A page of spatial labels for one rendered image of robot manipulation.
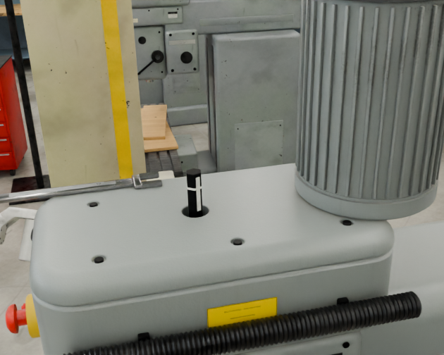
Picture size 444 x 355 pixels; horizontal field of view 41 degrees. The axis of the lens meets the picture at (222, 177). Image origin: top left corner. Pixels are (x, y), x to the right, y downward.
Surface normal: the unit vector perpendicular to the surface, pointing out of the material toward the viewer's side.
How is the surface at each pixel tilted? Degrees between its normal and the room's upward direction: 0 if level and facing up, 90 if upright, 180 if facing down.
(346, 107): 90
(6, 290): 0
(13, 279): 0
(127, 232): 0
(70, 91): 90
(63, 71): 90
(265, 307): 90
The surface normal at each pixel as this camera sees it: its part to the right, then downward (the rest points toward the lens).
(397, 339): 0.24, 0.42
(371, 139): -0.20, 0.43
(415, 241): -0.02, -0.90
